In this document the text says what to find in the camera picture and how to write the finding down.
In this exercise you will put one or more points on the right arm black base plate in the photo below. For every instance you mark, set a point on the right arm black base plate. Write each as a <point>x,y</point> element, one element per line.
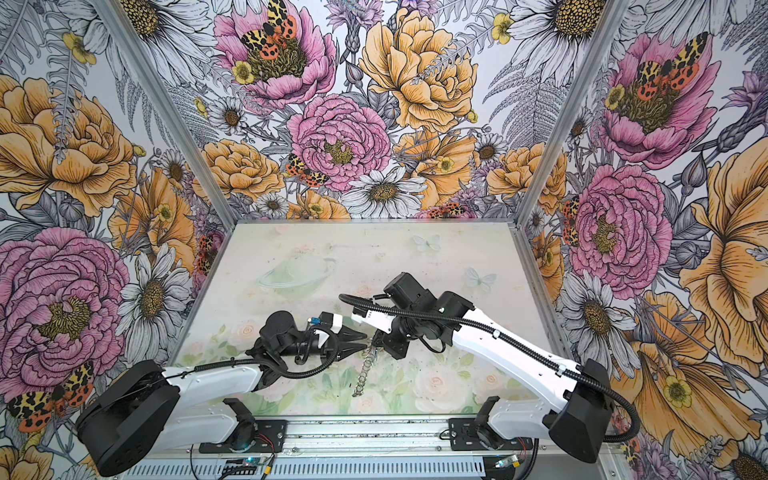
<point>471,433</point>

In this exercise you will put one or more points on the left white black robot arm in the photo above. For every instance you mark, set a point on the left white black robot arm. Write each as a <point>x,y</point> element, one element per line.
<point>150,409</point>

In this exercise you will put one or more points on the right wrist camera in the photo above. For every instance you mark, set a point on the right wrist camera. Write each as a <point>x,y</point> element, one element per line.
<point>376,319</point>

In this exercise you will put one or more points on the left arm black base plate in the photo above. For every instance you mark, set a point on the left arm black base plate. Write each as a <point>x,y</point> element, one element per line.
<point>263,436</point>

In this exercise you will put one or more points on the left aluminium corner post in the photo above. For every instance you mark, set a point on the left aluminium corner post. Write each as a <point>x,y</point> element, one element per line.
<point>119,26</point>

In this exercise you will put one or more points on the right aluminium corner post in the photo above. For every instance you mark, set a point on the right aluminium corner post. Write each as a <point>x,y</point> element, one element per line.
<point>584,77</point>

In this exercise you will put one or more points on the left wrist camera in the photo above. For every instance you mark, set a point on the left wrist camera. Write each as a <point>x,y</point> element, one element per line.
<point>331,321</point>

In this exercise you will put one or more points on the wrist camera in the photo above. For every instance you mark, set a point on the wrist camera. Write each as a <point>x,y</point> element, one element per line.
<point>376,319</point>
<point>331,321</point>

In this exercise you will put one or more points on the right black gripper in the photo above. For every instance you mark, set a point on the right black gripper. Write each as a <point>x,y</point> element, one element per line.
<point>387,342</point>

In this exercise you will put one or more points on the aluminium front rail frame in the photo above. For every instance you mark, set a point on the aluminium front rail frame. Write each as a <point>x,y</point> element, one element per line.
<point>378,447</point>

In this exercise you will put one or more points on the aluminium corner post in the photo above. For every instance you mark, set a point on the aluminium corner post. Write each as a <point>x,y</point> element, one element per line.
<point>584,77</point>
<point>119,26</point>

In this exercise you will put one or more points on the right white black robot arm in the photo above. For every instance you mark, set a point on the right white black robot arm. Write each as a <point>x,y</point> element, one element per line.
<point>575,406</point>

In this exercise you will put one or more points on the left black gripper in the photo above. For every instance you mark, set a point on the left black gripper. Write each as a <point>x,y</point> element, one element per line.
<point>340,349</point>

